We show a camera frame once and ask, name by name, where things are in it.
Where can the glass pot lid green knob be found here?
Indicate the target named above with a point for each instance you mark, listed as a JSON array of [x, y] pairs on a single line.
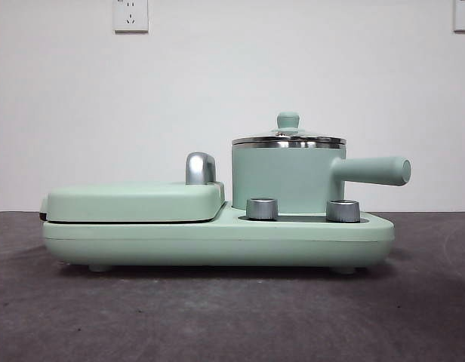
[[288, 120]]

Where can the silver control knob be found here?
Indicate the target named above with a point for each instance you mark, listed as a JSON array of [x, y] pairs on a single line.
[[342, 211], [262, 209]]

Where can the mint green breakfast maker base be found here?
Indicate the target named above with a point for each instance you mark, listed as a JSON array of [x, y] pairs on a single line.
[[179, 241]]

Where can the mint green grill lid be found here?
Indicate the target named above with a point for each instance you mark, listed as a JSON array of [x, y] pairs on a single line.
[[134, 200]]

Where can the white wall socket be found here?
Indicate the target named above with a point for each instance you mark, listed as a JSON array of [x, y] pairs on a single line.
[[464, 15], [130, 17]]

